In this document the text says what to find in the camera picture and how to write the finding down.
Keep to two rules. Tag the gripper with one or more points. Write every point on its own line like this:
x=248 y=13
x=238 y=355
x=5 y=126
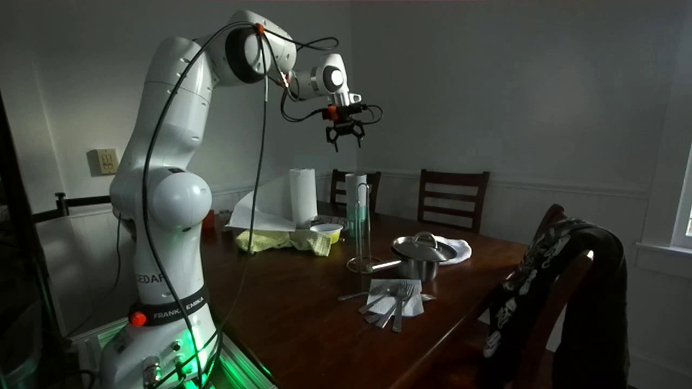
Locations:
x=344 y=128

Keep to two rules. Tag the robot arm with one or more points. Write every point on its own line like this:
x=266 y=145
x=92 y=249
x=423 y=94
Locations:
x=173 y=200

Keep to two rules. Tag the white cup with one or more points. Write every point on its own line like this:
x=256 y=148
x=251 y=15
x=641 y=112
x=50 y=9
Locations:
x=355 y=189

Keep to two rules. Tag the green cup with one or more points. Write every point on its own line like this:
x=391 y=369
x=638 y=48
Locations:
x=357 y=221

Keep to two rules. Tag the wooden chair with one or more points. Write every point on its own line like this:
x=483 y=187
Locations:
x=339 y=189
x=557 y=292
x=453 y=200

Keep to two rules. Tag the paper towel roll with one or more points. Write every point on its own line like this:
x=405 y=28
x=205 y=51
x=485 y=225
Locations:
x=303 y=197

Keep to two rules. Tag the white bowl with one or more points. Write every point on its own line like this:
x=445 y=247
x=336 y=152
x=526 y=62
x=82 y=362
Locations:
x=326 y=231

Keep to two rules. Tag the yellow cloth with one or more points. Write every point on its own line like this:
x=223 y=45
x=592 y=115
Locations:
x=270 y=239

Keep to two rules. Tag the steel pot lid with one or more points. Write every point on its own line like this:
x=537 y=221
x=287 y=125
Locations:
x=423 y=248

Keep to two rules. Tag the steel pot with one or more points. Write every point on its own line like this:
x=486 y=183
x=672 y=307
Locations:
x=416 y=268

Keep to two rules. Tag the metal spoon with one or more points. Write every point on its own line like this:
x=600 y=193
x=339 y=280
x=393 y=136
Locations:
x=354 y=295

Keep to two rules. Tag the white cloth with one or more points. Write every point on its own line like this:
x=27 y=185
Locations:
x=459 y=249

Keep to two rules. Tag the white paper napkin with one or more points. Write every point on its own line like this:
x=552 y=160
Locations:
x=412 y=307

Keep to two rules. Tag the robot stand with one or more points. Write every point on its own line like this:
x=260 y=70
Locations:
x=243 y=363

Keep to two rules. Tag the black printed jacket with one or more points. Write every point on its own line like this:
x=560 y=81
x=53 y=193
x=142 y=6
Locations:
x=589 y=302

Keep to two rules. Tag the wall switch plate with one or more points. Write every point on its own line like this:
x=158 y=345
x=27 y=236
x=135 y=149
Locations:
x=106 y=161

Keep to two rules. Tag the black rail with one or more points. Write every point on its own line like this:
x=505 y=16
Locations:
x=75 y=202

